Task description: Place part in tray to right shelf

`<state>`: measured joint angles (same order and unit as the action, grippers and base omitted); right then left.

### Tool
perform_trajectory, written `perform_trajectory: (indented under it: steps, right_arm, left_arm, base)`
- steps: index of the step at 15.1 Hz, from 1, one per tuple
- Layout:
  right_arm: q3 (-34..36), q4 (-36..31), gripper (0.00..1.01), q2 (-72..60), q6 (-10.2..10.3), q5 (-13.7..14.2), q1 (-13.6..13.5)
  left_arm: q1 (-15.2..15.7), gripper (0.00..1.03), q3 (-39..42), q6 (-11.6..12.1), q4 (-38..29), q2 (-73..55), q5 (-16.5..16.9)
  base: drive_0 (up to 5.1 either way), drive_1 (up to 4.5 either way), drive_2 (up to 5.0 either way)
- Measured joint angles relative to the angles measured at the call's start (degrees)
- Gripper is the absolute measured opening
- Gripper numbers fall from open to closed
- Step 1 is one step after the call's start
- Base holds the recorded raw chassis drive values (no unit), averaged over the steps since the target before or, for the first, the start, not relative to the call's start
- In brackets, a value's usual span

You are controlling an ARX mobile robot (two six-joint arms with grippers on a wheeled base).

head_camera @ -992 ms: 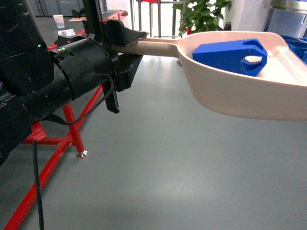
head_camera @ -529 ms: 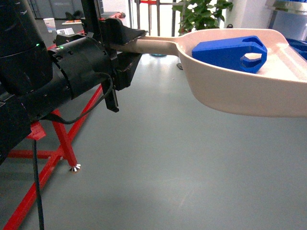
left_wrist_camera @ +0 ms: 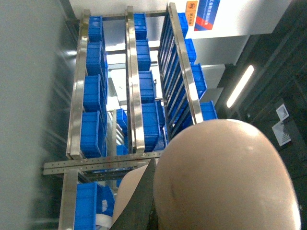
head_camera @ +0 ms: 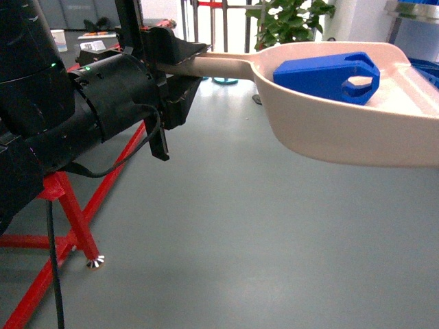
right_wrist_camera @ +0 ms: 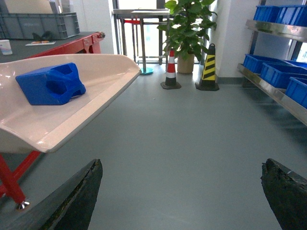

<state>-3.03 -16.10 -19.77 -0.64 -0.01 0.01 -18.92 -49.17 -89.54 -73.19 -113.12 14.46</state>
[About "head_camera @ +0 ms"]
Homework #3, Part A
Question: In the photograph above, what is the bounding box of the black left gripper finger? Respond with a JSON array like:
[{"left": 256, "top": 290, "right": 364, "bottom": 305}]
[
  {"left": 147, "top": 27, "right": 211, "bottom": 65},
  {"left": 162, "top": 75, "right": 202, "bottom": 130}
]

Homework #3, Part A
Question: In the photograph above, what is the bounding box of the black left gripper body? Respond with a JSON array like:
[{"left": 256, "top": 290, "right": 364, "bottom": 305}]
[{"left": 70, "top": 31, "right": 169, "bottom": 161}]

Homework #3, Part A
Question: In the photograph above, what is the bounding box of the blue plastic part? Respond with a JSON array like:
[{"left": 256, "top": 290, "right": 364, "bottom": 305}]
[{"left": 272, "top": 52, "right": 380, "bottom": 106}]

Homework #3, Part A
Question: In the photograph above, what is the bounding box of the beige plastic dustpan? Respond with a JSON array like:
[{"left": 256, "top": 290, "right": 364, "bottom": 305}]
[{"left": 158, "top": 42, "right": 438, "bottom": 167}]

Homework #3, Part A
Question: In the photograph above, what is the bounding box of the steel roller shelf rack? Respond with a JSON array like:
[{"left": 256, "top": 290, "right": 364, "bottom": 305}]
[{"left": 384, "top": 1, "right": 438, "bottom": 44}]

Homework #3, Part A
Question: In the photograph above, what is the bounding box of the white paper cup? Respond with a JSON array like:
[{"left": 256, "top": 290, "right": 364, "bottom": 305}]
[{"left": 50, "top": 29, "right": 68, "bottom": 52}]

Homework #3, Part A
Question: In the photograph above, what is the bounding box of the green potted plant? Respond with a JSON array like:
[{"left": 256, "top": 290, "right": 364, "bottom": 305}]
[{"left": 246, "top": 0, "right": 336, "bottom": 51}]

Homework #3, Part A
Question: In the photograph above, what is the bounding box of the black vertical pole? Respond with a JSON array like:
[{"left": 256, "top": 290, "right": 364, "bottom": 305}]
[{"left": 45, "top": 201, "right": 65, "bottom": 329}]

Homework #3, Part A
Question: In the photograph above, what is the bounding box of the blue crate front right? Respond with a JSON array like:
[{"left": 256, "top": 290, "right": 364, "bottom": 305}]
[{"left": 409, "top": 58, "right": 439, "bottom": 88}]

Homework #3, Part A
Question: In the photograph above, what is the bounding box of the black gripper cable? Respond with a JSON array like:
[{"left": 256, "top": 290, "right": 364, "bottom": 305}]
[{"left": 63, "top": 103, "right": 162, "bottom": 179}]

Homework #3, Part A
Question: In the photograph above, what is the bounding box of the red metal table frame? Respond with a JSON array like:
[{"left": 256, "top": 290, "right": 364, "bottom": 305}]
[{"left": 1, "top": 124, "right": 145, "bottom": 328}]

